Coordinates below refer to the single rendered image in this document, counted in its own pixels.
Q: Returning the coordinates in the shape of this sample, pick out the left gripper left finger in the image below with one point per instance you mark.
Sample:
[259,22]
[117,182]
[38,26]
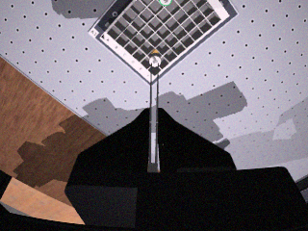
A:
[122,149]

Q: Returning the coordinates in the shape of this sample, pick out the white tube carrier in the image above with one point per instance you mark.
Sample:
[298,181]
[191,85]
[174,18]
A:
[151,14]

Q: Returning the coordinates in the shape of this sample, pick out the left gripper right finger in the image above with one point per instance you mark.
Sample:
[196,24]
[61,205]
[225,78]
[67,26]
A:
[186,151]

